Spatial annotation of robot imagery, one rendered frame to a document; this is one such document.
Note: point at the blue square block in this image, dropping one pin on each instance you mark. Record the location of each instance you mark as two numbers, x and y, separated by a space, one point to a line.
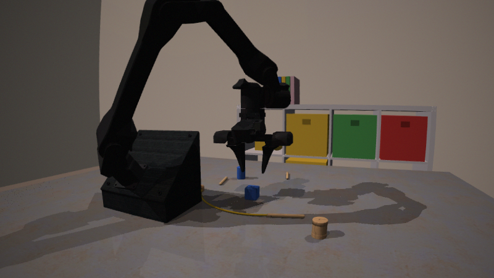
252 192

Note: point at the blue cylinder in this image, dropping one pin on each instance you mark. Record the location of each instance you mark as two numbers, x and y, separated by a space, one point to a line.
240 174

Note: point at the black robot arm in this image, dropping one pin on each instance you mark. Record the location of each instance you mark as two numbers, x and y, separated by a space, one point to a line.
159 22

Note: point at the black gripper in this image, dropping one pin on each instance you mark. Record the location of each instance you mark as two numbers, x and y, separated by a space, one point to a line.
272 141

